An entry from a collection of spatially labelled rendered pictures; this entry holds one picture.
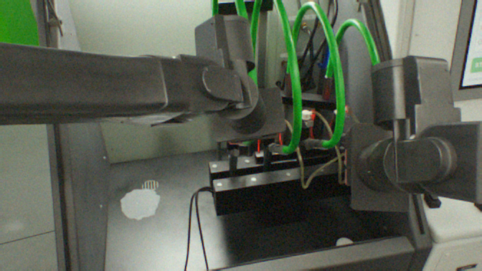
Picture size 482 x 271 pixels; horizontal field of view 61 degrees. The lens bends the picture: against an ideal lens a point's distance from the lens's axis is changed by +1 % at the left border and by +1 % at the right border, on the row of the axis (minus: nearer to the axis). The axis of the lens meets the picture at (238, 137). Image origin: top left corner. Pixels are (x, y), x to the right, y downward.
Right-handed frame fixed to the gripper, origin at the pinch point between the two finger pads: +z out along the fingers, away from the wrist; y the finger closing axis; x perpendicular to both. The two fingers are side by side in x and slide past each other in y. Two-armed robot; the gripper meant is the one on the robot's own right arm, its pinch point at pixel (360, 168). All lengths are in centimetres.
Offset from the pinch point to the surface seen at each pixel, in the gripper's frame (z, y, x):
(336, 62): 9.3, 18.0, 1.6
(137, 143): 56, 8, 49
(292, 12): 41, 40, 6
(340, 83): 9.5, 14.5, 0.8
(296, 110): 8.1, 9.5, 8.1
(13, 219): 150, -26, 139
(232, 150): 28.4, 4.2, 19.7
